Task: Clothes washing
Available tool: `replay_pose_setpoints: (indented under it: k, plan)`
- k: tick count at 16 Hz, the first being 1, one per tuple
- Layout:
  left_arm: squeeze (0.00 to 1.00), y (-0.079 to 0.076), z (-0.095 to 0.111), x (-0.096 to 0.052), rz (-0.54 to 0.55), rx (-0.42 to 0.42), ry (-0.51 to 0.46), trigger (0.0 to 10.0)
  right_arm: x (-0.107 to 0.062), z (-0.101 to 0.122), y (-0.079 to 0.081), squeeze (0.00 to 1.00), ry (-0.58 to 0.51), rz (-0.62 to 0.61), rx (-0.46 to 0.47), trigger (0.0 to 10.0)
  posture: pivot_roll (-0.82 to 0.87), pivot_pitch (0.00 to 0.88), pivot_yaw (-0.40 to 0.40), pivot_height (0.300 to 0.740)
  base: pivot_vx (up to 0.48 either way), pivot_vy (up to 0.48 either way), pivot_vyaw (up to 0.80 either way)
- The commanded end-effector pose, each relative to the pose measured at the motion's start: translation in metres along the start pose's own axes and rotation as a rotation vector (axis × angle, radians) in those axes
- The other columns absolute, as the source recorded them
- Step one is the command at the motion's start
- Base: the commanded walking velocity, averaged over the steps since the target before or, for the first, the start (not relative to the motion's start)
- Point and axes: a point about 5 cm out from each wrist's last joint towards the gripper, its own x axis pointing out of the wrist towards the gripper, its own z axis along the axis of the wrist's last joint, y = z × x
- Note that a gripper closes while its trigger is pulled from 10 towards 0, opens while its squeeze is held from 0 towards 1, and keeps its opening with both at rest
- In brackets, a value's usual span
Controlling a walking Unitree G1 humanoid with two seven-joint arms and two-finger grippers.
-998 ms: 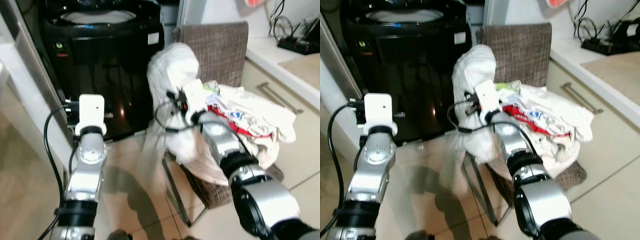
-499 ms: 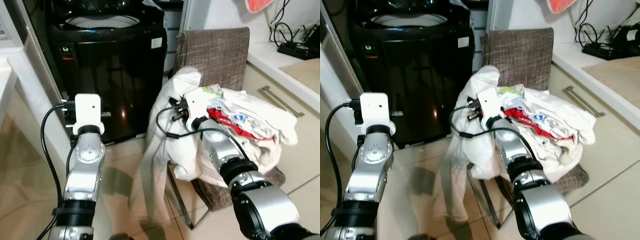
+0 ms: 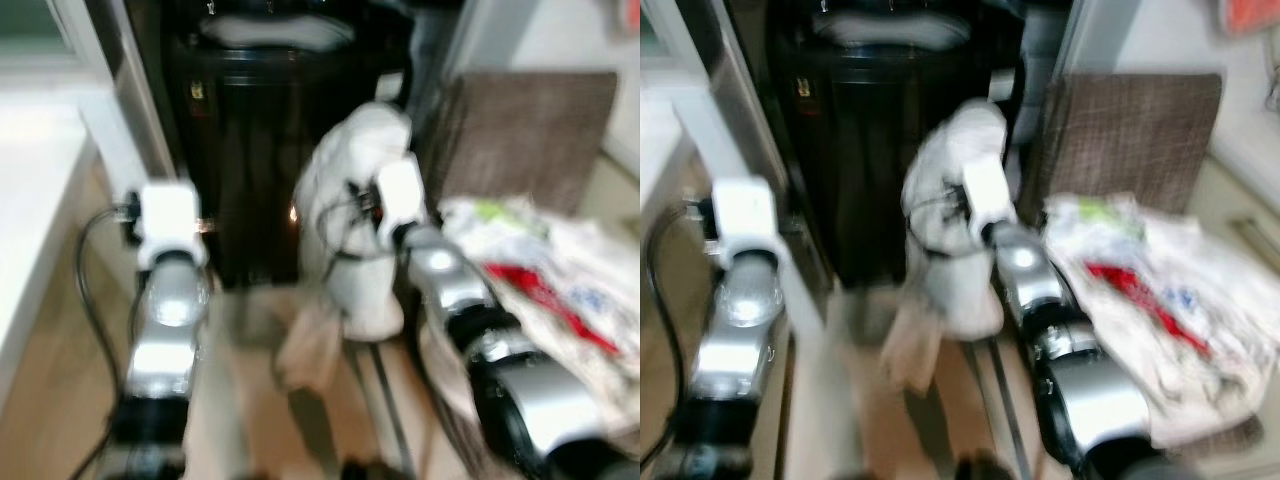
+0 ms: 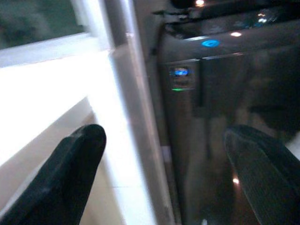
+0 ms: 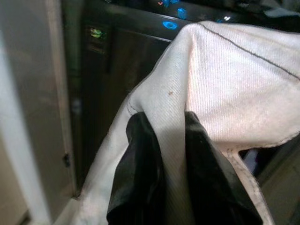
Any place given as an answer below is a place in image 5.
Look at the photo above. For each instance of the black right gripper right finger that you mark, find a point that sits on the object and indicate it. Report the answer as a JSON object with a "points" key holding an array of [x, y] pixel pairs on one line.
{"points": [[211, 187]]}

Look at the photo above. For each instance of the beige white trousers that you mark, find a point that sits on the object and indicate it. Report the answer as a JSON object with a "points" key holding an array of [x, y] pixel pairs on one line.
{"points": [[234, 82]]}

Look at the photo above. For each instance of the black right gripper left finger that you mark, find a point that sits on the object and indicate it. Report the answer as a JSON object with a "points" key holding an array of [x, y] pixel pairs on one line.
{"points": [[138, 178]]}

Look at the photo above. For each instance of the dark grey top-load washing machine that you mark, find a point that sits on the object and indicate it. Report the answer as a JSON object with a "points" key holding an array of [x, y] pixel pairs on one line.
{"points": [[131, 70]]}

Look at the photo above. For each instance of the white closet door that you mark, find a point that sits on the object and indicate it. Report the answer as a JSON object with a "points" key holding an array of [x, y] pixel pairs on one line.
{"points": [[30, 105]]}

